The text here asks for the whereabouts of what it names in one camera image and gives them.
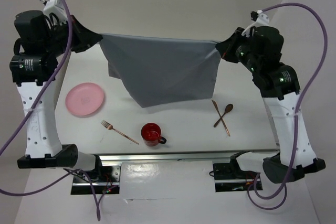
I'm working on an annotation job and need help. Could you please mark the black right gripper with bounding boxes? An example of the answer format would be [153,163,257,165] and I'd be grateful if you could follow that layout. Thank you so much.
[217,26,260,72]

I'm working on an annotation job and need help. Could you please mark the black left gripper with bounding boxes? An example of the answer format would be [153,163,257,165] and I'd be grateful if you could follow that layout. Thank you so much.
[43,14,101,57]

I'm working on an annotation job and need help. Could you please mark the copper knife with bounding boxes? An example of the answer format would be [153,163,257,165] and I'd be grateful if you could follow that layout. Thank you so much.
[212,100,230,137]

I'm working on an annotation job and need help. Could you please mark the pink plastic plate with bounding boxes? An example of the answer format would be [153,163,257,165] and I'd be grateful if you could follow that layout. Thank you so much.
[65,82,105,116]

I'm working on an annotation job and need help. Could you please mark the grey cloth placemat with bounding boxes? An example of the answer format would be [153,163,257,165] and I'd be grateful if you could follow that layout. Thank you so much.
[99,34,221,108]

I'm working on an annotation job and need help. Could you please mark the red enamel mug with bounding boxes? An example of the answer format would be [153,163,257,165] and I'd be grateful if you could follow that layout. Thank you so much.
[141,123,167,147]

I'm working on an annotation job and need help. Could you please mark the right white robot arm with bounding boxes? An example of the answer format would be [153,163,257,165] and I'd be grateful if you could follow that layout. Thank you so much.
[215,26,326,184]

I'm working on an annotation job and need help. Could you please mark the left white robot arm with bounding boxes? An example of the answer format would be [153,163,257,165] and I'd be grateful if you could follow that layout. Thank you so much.
[9,10,104,182]

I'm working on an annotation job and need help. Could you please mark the copper spoon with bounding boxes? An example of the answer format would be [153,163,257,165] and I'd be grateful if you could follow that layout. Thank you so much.
[213,104,234,127]

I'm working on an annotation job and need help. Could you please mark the copper fork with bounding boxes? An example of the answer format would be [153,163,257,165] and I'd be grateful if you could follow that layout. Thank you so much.
[101,120,139,145]

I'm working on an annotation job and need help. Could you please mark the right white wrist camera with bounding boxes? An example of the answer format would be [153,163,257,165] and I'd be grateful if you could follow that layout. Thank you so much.
[241,10,270,37]

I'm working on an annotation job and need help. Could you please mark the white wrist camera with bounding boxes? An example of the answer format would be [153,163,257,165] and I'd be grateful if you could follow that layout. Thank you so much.
[241,10,270,37]
[43,0,67,23]

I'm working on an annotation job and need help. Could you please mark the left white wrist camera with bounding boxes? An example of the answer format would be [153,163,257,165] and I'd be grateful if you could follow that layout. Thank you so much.
[43,0,67,23]

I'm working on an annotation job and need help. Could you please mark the aluminium rail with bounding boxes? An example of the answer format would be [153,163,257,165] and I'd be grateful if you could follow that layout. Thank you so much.
[98,150,246,166]

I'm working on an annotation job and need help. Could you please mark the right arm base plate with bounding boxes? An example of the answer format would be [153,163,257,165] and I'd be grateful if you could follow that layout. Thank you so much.
[208,163,257,193]

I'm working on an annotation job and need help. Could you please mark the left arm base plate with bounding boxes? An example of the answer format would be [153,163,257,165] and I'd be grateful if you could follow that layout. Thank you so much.
[70,164,121,195]

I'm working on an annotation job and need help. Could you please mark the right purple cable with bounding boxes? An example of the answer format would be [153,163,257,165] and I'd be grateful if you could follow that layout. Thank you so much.
[245,3,329,211]

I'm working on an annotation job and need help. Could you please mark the purple cable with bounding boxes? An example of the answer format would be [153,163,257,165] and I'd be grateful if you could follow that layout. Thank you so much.
[245,3,329,211]
[0,0,118,221]

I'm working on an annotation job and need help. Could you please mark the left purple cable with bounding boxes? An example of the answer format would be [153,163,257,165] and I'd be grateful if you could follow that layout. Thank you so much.
[0,0,118,221]

